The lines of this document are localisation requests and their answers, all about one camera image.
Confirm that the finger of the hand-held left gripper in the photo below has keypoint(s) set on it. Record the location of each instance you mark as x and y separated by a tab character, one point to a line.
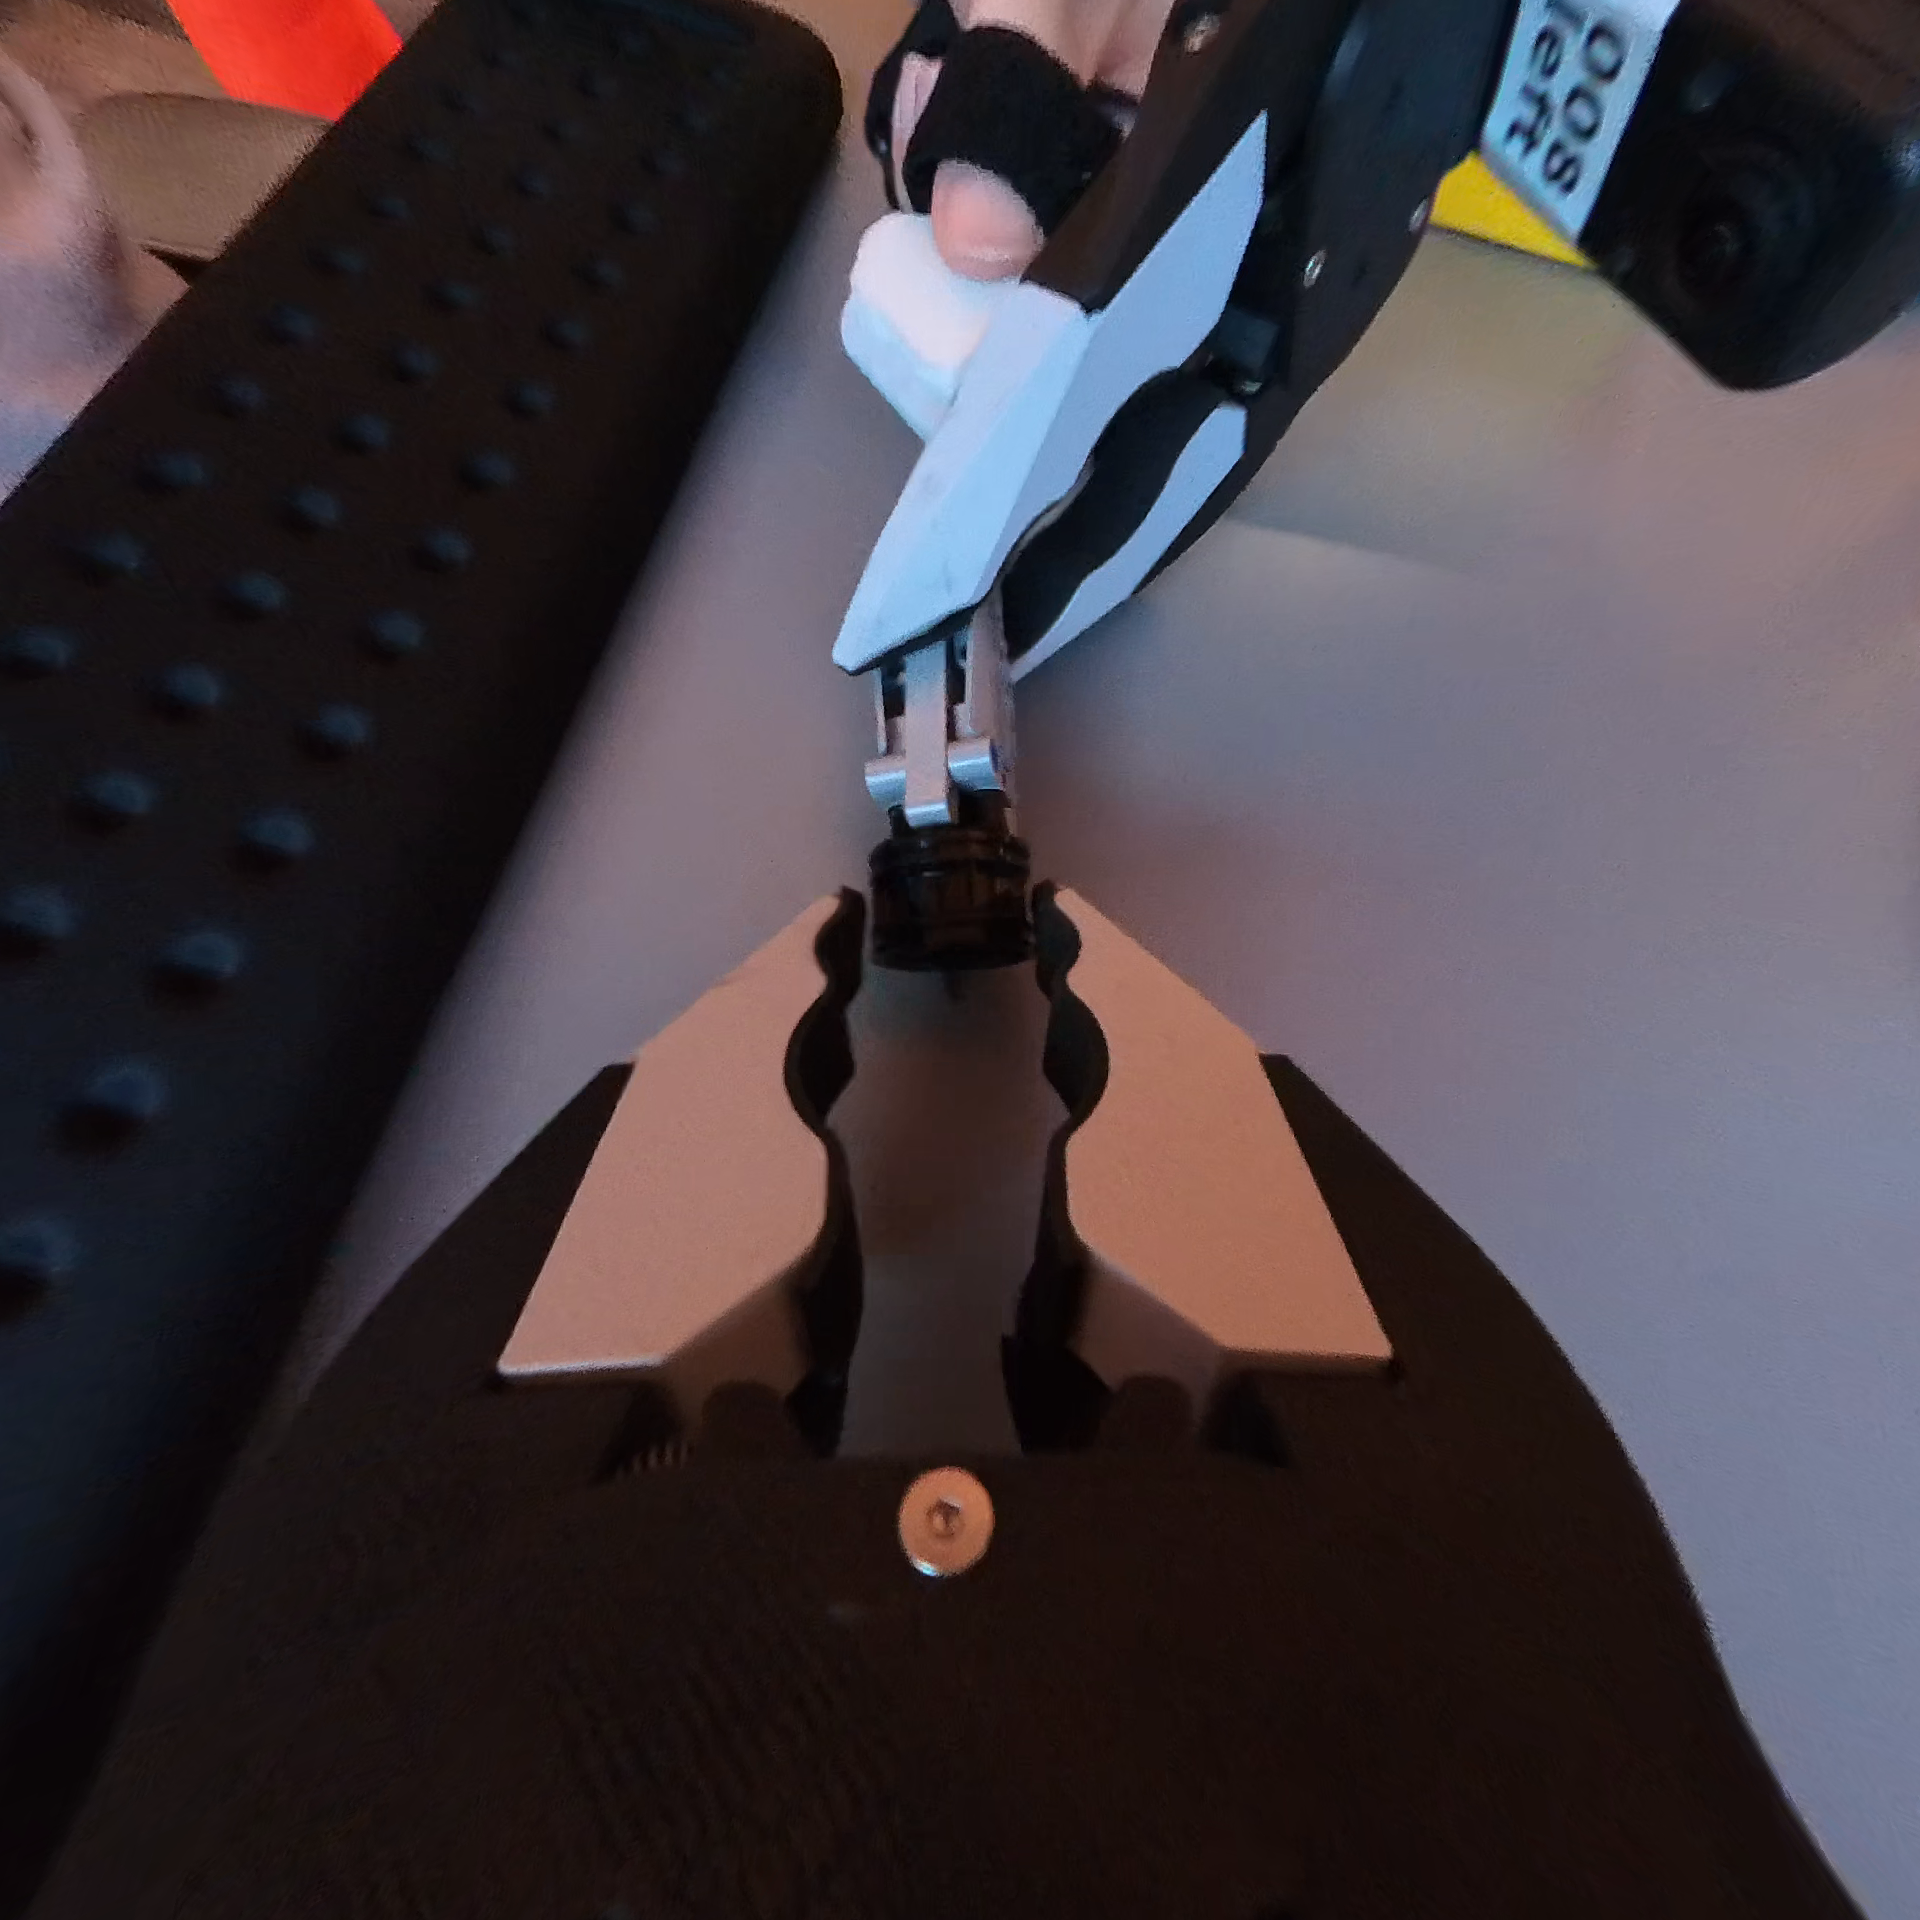
1187	498
1019	437

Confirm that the black studded mat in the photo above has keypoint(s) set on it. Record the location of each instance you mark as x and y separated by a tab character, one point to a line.
302	600

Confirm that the orange cloth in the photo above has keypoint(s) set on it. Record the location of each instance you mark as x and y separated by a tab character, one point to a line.
286	45

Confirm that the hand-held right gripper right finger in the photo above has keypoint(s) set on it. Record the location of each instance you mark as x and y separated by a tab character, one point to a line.
1215	1200

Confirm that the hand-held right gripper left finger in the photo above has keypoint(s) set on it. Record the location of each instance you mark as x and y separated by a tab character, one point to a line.
661	1200

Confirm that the grey brick assembly black wheel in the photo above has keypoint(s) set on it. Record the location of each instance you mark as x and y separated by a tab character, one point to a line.
949	901

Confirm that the person's left hand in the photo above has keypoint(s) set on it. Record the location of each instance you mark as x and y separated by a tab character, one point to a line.
981	217

